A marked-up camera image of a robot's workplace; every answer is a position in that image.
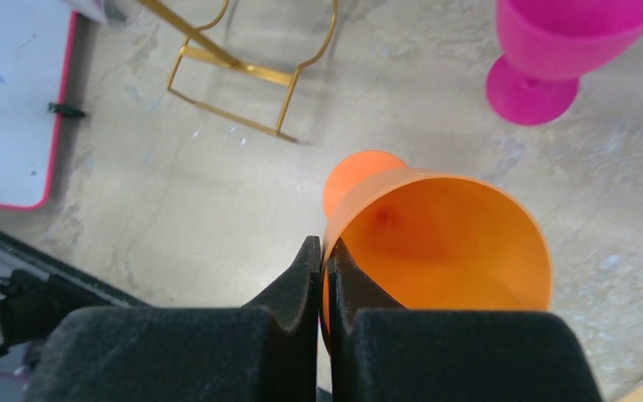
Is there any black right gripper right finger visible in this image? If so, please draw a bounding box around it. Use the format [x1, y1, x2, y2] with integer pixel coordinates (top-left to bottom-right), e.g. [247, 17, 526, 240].
[326, 242, 601, 401]

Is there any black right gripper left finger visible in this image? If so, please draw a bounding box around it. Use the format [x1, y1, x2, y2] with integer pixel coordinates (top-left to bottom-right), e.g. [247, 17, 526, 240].
[24, 236, 322, 401]

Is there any orange plastic wine glass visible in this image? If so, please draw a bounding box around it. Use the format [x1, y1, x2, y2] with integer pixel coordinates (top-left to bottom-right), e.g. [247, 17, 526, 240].
[319, 149, 554, 356]

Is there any magenta plastic wine glass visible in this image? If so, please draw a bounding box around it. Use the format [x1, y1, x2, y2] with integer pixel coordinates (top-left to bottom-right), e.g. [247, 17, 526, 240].
[485, 0, 643, 126]

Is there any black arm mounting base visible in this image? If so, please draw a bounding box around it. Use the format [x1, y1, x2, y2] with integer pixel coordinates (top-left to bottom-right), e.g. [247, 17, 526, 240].
[0, 231, 146, 380]

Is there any black whiteboard clip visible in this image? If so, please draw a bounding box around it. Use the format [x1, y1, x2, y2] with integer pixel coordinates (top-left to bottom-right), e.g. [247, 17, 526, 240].
[48, 102, 88, 119]

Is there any pink framed whiteboard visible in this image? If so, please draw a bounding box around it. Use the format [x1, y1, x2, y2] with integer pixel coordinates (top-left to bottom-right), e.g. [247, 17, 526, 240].
[0, 0, 76, 209]

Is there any gold wire glass rack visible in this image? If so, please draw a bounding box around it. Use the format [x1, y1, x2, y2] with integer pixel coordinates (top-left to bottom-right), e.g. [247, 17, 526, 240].
[139, 0, 339, 143]

